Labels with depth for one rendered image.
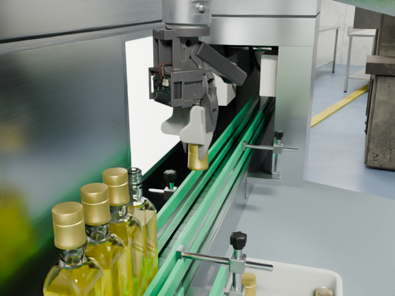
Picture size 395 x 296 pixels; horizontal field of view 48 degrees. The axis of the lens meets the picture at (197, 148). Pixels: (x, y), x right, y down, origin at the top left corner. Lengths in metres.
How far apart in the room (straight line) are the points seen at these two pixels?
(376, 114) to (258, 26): 2.53
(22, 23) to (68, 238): 0.30
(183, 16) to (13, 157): 0.31
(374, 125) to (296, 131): 2.43
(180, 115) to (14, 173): 0.28
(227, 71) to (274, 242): 0.65
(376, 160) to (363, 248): 2.77
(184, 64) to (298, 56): 0.85
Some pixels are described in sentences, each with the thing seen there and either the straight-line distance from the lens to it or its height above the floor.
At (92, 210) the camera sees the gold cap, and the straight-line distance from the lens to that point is 0.56.
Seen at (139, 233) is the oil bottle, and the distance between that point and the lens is 0.65.
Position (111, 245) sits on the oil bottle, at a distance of 0.58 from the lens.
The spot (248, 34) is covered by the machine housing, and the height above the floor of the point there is 1.27.
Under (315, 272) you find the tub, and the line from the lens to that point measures 1.00.
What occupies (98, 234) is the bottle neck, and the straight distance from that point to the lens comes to 0.58.
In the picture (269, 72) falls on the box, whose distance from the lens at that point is 1.62.
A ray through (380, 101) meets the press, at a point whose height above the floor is 0.60.
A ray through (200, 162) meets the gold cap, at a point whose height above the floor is 1.12.
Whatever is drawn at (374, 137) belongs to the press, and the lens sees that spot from 3.98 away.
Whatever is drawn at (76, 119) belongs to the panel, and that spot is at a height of 1.20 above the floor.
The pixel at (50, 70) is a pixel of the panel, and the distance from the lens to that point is 0.69.
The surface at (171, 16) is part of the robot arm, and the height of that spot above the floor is 1.36.
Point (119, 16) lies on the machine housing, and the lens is 0.91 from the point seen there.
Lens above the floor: 1.38
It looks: 19 degrees down
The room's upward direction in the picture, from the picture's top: straight up
